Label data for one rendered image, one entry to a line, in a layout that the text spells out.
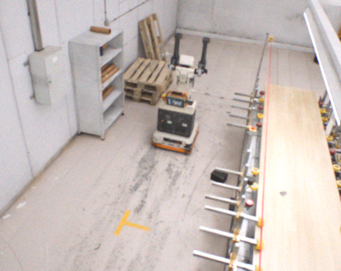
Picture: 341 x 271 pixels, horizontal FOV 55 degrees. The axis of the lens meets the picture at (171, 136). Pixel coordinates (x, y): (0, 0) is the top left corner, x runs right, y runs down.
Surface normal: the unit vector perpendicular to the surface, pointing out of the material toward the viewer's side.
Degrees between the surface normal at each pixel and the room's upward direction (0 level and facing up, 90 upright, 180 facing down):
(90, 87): 90
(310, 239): 0
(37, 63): 90
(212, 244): 0
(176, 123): 90
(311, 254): 0
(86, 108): 90
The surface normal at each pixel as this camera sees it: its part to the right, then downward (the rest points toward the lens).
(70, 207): 0.07, -0.83
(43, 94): -0.26, 0.52
